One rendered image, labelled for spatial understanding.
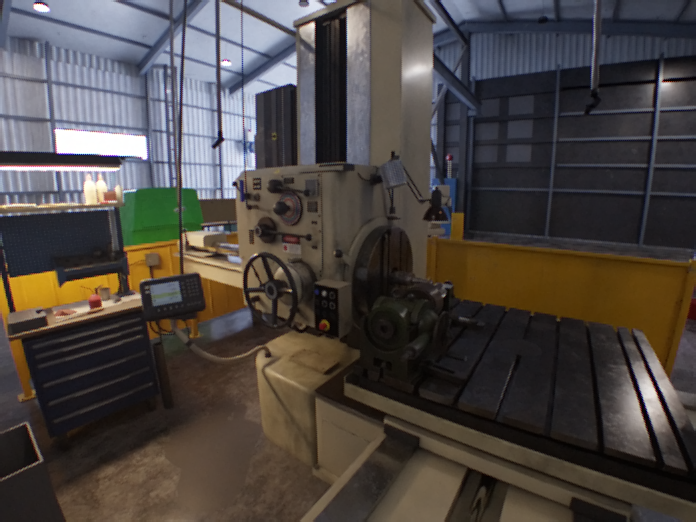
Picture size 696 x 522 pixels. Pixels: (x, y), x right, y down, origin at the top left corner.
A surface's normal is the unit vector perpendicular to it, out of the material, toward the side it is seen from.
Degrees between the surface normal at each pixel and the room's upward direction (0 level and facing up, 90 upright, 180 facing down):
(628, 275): 90
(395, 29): 90
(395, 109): 90
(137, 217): 84
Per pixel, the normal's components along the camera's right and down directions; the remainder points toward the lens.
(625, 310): -0.58, 0.17
